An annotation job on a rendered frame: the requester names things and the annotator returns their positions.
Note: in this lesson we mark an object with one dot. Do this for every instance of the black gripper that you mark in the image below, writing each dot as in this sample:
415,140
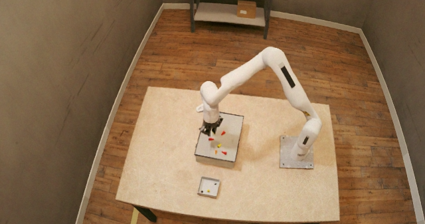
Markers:
208,127

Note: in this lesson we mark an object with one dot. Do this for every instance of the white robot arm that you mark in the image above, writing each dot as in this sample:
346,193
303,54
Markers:
293,90

